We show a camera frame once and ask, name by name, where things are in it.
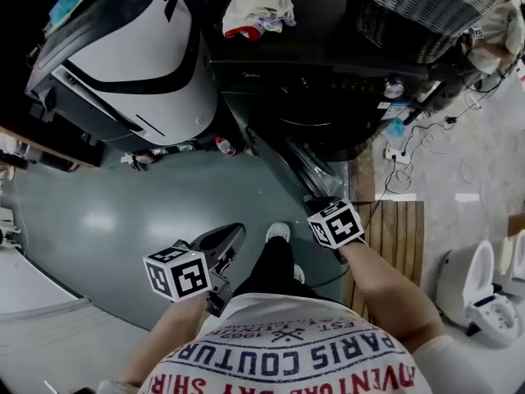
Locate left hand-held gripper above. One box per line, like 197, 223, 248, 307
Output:
142, 222, 247, 318

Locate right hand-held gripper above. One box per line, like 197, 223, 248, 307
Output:
302, 194, 369, 250

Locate black washing machine door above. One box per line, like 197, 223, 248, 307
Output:
281, 136, 350, 205

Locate person's right forearm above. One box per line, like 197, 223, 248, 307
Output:
337, 239, 447, 353

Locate person's left forearm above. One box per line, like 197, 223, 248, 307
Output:
121, 293, 207, 390

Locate black washing machine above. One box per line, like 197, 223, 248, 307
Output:
208, 0, 446, 164

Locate person's black trousers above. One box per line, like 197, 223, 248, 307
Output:
231, 235, 329, 303

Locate wooden slatted mat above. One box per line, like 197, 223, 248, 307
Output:
342, 199, 426, 323

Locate white power strip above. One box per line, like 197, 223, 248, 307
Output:
383, 145, 412, 165

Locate red and white bottle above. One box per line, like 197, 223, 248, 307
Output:
214, 135, 237, 157

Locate blue fluffy cloth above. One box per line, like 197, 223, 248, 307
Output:
385, 117, 407, 138
48, 0, 90, 25

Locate person in white t-shirt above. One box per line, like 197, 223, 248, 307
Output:
96, 292, 457, 394

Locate black table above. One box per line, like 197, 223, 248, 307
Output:
404, 62, 457, 126

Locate white crumpled garment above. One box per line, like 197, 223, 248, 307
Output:
221, 0, 297, 40

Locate white and grey cleaning robot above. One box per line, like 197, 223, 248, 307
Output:
23, 0, 219, 149

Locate woven laundry basket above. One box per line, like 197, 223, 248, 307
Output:
345, 0, 514, 64

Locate black cable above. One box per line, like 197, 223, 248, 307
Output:
364, 153, 401, 237

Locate white cable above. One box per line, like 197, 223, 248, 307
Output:
391, 131, 452, 195

